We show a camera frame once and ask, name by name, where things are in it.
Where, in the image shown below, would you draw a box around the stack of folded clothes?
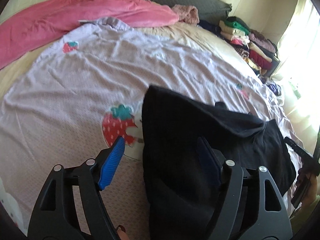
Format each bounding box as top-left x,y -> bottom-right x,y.
219,16 -> 280,77

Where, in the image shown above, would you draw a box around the black sweater with orange patch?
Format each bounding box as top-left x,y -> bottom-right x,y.
142,86 -> 296,239

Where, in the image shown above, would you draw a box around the dark navy garment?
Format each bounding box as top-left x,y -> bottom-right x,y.
198,20 -> 221,36

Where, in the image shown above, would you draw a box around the white bag with clothes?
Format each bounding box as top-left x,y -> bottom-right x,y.
264,80 -> 285,106

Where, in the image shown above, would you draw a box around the dusty pink knitted garment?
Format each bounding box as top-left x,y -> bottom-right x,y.
171,4 -> 200,25

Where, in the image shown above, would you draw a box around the lilac strawberry print quilt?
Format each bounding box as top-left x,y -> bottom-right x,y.
1,18 -> 296,239

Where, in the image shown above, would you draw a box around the left hand red nails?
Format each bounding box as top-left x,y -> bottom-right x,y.
117,225 -> 129,240

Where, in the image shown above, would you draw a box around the right hand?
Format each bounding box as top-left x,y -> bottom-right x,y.
296,166 -> 318,209

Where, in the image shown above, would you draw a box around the pink fleece blanket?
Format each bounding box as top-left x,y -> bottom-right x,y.
1,0 -> 179,68

